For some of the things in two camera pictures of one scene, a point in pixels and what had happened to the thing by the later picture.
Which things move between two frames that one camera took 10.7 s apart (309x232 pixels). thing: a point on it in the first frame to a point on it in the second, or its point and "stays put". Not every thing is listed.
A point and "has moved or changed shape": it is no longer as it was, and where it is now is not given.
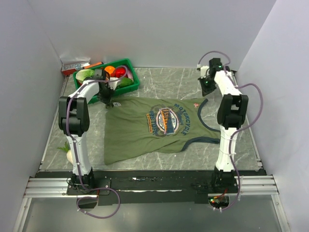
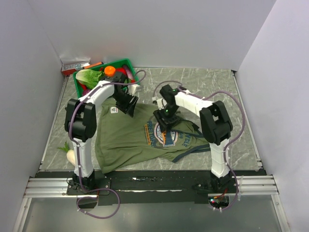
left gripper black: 107,99 to 128,108
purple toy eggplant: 130,75 stays put
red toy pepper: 119,72 stays put
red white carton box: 69,69 stays put
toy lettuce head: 82,74 stays put
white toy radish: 67,149 stays put
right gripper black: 206,91 to 159,114
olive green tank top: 138,127 has moved or changed shape
